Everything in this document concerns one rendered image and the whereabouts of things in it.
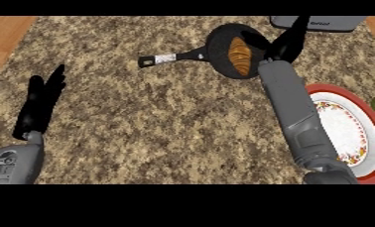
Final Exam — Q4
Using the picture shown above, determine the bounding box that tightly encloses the grey appliance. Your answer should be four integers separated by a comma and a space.
269, 15, 368, 34

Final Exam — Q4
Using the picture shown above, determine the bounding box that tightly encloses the black frying pan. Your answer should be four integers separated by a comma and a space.
138, 23, 274, 80

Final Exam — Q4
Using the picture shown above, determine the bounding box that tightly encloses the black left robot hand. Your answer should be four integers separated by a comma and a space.
12, 63, 68, 141

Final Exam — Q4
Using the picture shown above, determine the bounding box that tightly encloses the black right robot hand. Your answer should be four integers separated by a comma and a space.
240, 15, 312, 64

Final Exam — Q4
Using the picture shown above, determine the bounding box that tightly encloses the red rimmed floral plate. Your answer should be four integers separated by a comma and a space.
305, 82, 375, 184

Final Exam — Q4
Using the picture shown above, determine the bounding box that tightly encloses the brown croissant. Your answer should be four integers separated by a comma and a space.
228, 36, 254, 76

